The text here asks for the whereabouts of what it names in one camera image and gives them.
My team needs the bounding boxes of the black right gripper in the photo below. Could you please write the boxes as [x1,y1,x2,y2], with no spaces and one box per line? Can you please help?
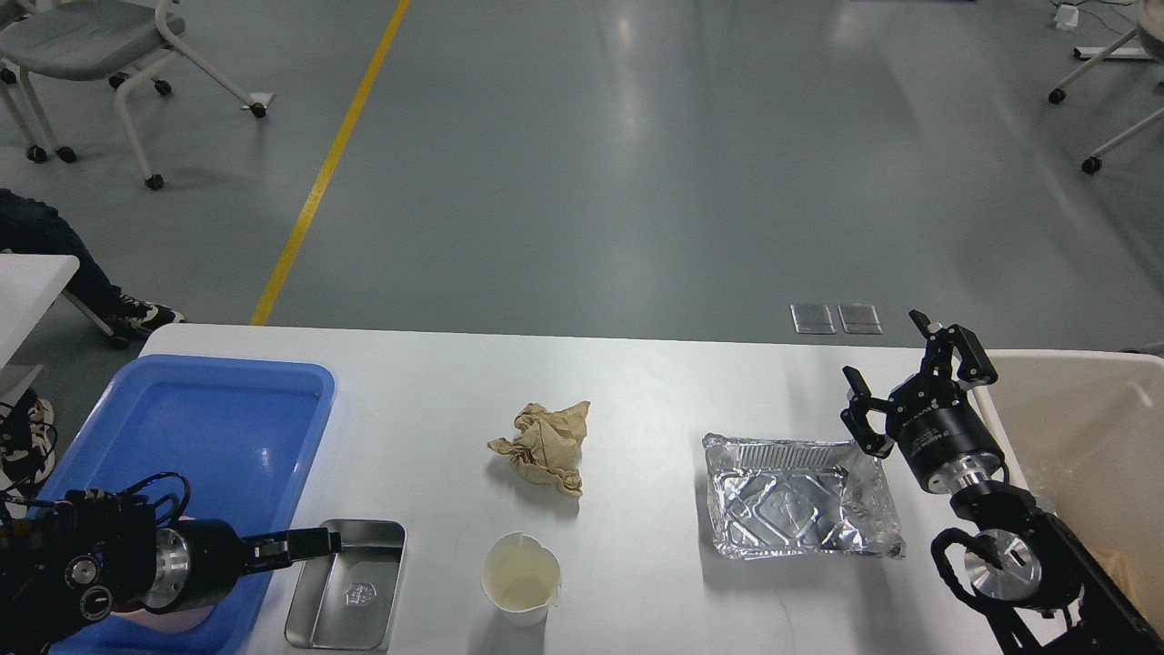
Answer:
[840,309,1005,494]

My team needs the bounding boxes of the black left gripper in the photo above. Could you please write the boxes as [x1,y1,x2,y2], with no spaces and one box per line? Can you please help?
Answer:
[143,519,345,614]

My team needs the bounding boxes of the stainless steel tray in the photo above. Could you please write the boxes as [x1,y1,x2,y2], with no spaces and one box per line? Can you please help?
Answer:
[284,519,406,652]

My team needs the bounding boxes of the aluminium foil tray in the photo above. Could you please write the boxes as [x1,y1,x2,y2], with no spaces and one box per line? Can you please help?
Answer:
[702,434,907,560]

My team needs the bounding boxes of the pink home mug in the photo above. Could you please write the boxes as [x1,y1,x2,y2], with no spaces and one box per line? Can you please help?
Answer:
[111,604,215,634]

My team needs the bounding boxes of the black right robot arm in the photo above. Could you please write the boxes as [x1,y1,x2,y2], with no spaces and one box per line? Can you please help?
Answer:
[840,309,1161,654]

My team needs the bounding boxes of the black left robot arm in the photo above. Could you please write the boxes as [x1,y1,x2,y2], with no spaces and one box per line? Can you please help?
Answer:
[1,472,345,654]

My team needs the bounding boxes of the right floor outlet plate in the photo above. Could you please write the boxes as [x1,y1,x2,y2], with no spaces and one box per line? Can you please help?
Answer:
[838,302,883,335]

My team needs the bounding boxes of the floor outlet plate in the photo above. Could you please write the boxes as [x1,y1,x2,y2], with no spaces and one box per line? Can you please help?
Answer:
[838,302,883,335]
[789,302,837,336]

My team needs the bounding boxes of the blue plastic tray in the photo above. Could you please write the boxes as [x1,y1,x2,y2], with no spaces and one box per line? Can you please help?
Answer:
[33,354,336,654]

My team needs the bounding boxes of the left floor outlet plate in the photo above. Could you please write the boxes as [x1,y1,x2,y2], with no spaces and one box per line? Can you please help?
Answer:
[789,302,837,336]

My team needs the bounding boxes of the beige plastic bin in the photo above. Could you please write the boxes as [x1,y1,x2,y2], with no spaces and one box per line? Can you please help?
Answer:
[974,349,1163,631]

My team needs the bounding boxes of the white paper cup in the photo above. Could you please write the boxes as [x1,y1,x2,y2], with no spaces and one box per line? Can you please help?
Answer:
[481,531,562,629]

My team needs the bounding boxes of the crumpled brown paper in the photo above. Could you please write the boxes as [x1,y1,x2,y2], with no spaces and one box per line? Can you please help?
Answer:
[487,399,591,499]

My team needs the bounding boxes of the seated person leg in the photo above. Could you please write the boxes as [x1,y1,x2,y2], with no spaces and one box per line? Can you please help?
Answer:
[0,188,186,348]

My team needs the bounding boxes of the white chair base right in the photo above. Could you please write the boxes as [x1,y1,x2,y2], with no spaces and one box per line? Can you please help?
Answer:
[1048,0,1164,176]

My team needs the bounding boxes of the grey office chair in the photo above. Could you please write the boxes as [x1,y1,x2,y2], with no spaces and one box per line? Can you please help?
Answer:
[1,1,267,190]

